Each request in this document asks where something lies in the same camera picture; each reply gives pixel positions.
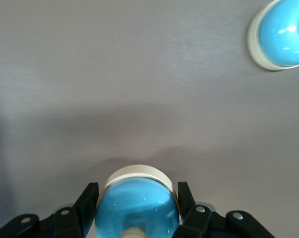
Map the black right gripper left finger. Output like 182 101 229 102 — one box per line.
0 182 100 238

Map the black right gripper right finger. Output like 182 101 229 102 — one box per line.
178 181 275 238

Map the blue bell with cream base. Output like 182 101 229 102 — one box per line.
247 0 299 72
94 163 181 238

